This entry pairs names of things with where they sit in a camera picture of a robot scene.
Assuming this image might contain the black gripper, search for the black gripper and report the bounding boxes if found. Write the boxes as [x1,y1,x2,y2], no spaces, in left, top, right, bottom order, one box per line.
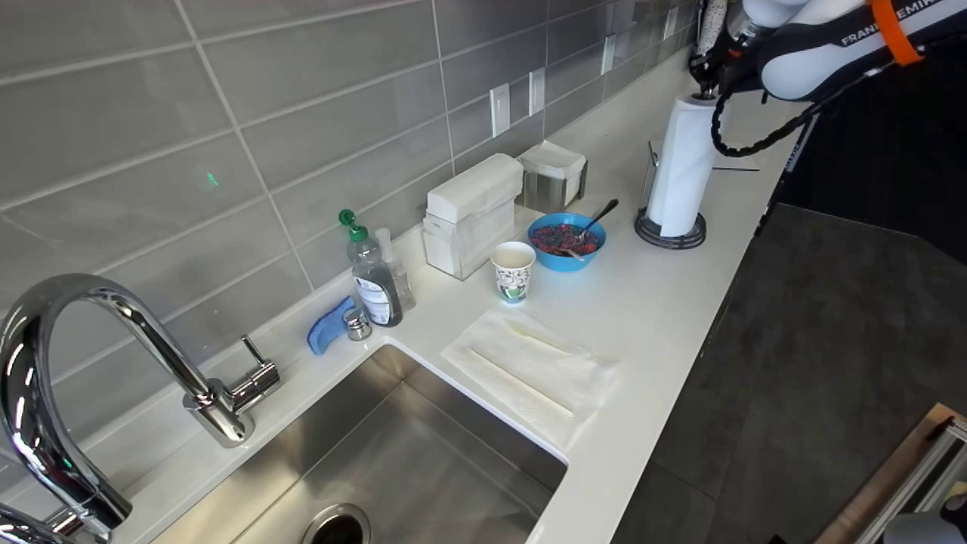
[685,0,766,103]

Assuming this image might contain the white paper towel roll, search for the white paper towel roll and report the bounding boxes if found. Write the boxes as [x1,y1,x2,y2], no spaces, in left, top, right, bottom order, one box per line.
[643,95,720,241]
[632,88,710,254]

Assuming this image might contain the white power outlet plate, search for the white power outlet plate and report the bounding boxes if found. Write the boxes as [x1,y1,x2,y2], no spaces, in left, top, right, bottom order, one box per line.
[526,67,549,119]

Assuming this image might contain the spoon in bowl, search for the spoon in bowl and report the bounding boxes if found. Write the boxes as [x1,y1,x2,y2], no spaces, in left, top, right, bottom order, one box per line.
[569,197,622,254]

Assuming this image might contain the white napkins in holder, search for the white napkins in holder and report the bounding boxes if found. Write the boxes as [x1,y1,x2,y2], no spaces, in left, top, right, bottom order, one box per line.
[517,135,591,188]

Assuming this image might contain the metal napkin holder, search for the metal napkin holder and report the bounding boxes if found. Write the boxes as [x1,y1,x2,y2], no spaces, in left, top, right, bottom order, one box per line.
[518,160,588,215]

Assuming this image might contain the blue plastic bowl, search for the blue plastic bowl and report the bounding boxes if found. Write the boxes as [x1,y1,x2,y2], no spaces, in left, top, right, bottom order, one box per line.
[526,209,611,276]

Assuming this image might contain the colourful cereal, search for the colourful cereal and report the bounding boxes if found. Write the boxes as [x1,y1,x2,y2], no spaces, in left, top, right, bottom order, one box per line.
[529,222,602,259]

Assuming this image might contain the stack of folded paper towels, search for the stack of folded paper towels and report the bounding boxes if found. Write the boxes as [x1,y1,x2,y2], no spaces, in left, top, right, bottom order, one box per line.
[419,150,526,282]

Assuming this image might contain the printed white paper cup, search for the printed white paper cup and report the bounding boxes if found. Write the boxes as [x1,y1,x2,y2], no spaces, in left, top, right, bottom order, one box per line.
[485,240,539,312]

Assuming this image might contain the flat white napkin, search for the flat white napkin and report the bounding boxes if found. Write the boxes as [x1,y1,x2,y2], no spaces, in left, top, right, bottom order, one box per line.
[438,305,622,450]

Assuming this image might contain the clear soap bottle green cap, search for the clear soap bottle green cap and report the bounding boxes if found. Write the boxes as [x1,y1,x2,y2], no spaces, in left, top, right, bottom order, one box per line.
[336,205,407,329]

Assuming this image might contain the small metal sink stopper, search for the small metal sink stopper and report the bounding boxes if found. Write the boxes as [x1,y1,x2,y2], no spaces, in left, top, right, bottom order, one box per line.
[342,305,375,343]

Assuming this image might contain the blue sponge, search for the blue sponge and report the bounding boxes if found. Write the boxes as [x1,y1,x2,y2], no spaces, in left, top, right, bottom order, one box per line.
[302,293,361,358]

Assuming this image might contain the stainless steel sink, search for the stainless steel sink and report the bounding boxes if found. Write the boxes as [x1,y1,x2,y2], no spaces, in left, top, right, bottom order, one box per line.
[147,340,572,544]

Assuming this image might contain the chrome gooseneck faucet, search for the chrome gooseneck faucet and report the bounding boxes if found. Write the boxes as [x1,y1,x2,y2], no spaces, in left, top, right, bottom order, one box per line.
[0,272,284,544]

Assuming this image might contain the white light switch plate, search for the white light switch plate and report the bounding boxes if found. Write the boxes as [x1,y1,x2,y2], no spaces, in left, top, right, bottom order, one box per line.
[485,83,514,139]

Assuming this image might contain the wooden frame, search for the wooden frame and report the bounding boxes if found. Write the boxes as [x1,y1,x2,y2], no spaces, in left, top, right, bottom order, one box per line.
[814,401,967,544]

